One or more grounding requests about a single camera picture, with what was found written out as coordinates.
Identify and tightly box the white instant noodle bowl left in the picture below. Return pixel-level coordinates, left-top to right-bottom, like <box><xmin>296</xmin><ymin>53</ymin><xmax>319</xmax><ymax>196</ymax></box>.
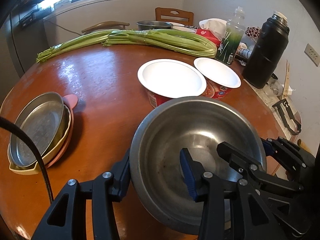
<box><xmin>137</xmin><ymin>59</ymin><xmax>207</xmax><ymax>108</ymax></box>

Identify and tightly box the steel pot on table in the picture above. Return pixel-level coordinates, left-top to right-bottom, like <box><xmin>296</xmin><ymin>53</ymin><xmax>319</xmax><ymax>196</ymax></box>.
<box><xmin>137</xmin><ymin>21</ymin><xmax>173</xmax><ymax>30</ymax></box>

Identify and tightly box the white instant noodle bowl right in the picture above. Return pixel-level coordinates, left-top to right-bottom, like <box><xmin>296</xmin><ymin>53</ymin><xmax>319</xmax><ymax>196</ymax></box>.
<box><xmin>194</xmin><ymin>57</ymin><xmax>241</xmax><ymax>100</ymax></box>

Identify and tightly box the celery bunch front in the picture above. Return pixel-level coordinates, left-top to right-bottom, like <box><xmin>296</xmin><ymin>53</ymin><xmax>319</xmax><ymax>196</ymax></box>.
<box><xmin>103</xmin><ymin>29</ymin><xmax>217</xmax><ymax>59</ymax></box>

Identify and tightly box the white instant noodle bowl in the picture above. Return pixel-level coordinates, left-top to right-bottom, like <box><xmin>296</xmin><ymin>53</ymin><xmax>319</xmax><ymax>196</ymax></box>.
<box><xmin>194</xmin><ymin>57</ymin><xmax>241</xmax><ymax>100</ymax></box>
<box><xmin>137</xmin><ymin>59</ymin><xmax>207</xmax><ymax>108</ymax></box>

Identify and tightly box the black fridge side rack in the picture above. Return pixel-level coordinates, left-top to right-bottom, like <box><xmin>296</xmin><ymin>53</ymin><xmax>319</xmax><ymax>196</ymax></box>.
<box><xmin>18</xmin><ymin>0</ymin><xmax>45</xmax><ymax>29</ymax></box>

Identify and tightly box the pink bear-shaped plate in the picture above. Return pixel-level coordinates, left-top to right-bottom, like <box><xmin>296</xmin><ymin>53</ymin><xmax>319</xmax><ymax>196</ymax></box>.
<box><xmin>46</xmin><ymin>94</ymin><xmax>78</xmax><ymax>168</ymax></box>

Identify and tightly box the black metal clamp tool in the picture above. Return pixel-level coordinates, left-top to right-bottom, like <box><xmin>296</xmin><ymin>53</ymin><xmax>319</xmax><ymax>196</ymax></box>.
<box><xmin>272</xmin><ymin>99</ymin><xmax>302</xmax><ymax>135</ymax></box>

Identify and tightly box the steel plate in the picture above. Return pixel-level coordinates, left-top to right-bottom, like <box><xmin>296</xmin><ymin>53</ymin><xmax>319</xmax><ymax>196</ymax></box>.
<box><xmin>9</xmin><ymin>92</ymin><xmax>64</xmax><ymax>168</ymax></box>

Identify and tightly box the wall power outlet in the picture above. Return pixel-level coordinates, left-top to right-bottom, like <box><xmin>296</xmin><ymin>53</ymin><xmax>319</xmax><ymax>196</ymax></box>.
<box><xmin>304</xmin><ymin>43</ymin><xmax>320</xmax><ymax>67</ymax></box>

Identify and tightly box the black cable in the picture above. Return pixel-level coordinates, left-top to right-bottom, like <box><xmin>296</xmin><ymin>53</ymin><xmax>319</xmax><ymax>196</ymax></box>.
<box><xmin>0</xmin><ymin>116</ymin><xmax>54</xmax><ymax>205</ymax></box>

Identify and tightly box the grey refrigerator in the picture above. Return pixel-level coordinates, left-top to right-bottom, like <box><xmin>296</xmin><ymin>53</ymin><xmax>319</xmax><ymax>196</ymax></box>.
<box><xmin>0</xmin><ymin>15</ymin><xmax>24</xmax><ymax>103</ymax></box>

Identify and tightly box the deep steel bowl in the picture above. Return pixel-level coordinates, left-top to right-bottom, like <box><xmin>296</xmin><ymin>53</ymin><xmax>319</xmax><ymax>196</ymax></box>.
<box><xmin>130</xmin><ymin>96</ymin><xmax>267</xmax><ymax>235</ymax></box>

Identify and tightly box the clear plastic bottle green label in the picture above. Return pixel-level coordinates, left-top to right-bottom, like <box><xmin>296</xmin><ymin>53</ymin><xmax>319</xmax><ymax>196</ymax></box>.
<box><xmin>215</xmin><ymin>7</ymin><xmax>245</xmax><ymax>64</ymax></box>

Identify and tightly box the yellow ceramic baking dish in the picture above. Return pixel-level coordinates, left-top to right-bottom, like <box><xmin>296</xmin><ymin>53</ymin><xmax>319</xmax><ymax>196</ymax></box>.
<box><xmin>8</xmin><ymin>105</ymin><xmax>71</xmax><ymax>175</ymax></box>

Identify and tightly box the black thermos flask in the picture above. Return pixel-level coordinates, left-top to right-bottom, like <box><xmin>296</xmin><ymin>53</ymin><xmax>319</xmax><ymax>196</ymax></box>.
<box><xmin>242</xmin><ymin>11</ymin><xmax>290</xmax><ymax>89</ymax></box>

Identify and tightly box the red and white plastic bag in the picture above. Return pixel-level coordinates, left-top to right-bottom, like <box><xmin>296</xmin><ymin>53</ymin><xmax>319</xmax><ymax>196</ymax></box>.
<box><xmin>196</xmin><ymin>18</ymin><xmax>227</xmax><ymax>47</ymax></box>

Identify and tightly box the celery bunch back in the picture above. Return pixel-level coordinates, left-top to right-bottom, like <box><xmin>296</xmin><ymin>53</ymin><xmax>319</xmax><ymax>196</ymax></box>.
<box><xmin>36</xmin><ymin>29</ymin><xmax>116</xmax><ymax>63</ymax></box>

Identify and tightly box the wooden chair with backrest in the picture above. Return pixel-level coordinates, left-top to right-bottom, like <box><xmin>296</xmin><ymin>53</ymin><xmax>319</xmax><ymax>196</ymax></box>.
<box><xmin>155</xmin><ymin>7</ymin><xmax>194</xmax><ymax>26</ymax></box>

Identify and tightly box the celery bunch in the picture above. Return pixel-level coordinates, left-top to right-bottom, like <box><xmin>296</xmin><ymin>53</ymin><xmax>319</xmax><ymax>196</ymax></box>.
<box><xmin>36</xmin><ymin>29</ymin><xmax>116</xmax><ymax>63</ymax></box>
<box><xmin>103</xmin><ymin>29</ymin><xmax>217</xmax><ymax>59</ymax></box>

